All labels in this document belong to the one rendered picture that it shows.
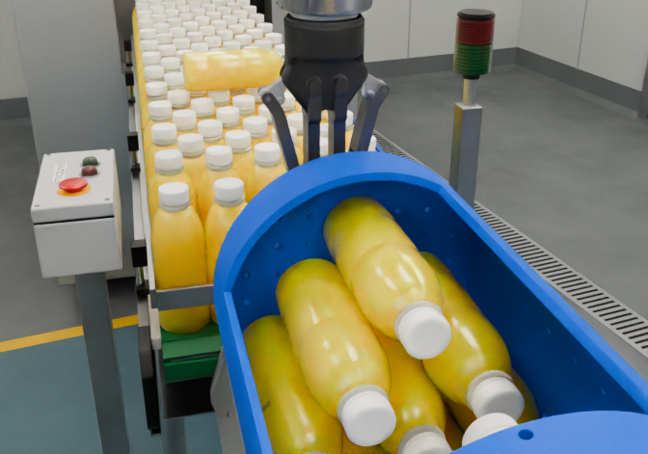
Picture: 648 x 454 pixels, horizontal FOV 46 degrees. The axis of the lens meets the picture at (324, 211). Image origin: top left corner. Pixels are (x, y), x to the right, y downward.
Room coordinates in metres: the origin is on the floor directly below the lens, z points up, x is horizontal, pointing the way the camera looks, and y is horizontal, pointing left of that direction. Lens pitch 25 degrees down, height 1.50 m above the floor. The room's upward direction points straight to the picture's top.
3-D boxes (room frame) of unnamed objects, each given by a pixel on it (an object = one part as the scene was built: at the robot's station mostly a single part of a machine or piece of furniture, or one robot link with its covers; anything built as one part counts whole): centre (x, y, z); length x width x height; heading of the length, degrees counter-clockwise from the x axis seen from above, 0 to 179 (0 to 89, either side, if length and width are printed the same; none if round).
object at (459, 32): (1.29, -0.25, 1.23); 0.06 x 0.06 x 0.04
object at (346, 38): (0.72, 0.00, 1.32); 0.08 x 0.07 x 0.09; 104
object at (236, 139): (1.12, 0.13, 1.09); 0.04 x 0.04 x 0.02
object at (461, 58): (1.29, -0.25, 1.18); 0.06 x 0.06 x 0.05
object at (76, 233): (0.97, 0.34, 1.05); 0.20 x 0.10 x 0.10; 14
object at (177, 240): (0.91, 0.19, 0.99); 0.07 x 0.07 x 0.19
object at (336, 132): (0.73, -0.01, 1.25); 0.04 x 0.01 x 0.11; 14
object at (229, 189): (0.93, 0.13, 1.09); 0.04 x 0.04 x 0.02
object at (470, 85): (1.29, -0.25, 1.18); 0.06 x 0.06 x 0.16
